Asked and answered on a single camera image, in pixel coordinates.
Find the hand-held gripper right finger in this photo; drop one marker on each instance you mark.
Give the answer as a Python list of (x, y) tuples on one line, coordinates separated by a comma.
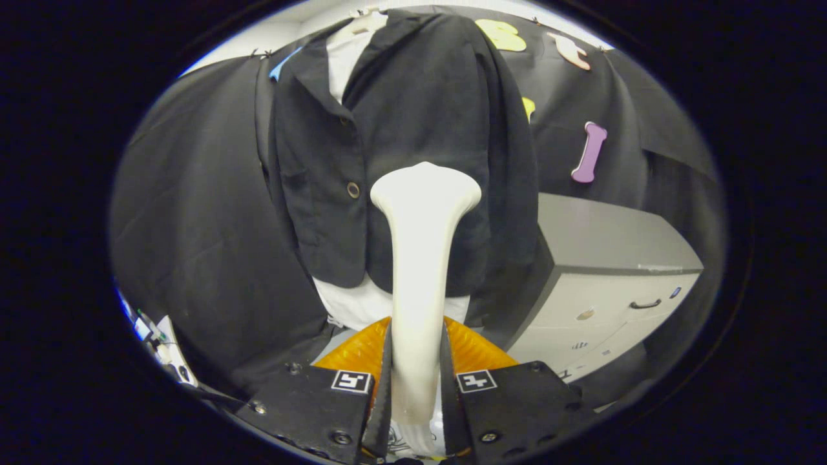
[(450, 413)]

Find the white shirt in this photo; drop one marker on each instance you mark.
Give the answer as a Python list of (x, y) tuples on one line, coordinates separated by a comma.
[(349, 303)]

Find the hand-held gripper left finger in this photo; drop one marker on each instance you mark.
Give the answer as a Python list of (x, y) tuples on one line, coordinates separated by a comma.
[(382, 413)]

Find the grey cabinet with drawer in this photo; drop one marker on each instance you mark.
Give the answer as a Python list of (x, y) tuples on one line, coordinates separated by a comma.
[(601, 239)]

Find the black suit jacket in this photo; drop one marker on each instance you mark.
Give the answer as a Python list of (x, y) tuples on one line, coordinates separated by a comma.
[(420, 103)]

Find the black backdrop cloth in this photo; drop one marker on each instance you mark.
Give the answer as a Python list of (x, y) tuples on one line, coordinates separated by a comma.
[(194, 194)]

